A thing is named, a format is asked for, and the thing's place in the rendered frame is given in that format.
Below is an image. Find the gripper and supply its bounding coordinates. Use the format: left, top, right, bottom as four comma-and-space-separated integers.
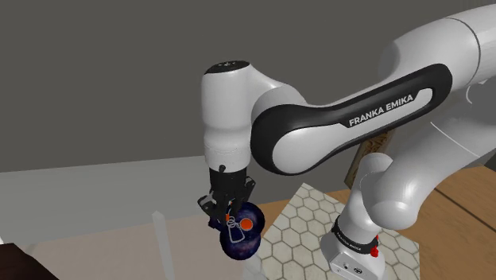
196, 164, 257, 233

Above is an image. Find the dark blue speckled round object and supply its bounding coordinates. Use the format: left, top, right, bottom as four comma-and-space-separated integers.
208, 201, 267, 261

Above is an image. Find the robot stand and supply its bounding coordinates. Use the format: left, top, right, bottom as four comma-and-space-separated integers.
242, 181, 422, 280

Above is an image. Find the brown patterned wooden board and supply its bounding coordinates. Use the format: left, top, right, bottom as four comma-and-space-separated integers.
343, 130, 397, 190

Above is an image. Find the dark brown furniture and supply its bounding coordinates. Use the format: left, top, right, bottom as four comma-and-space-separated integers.
0, 242, 60, 280

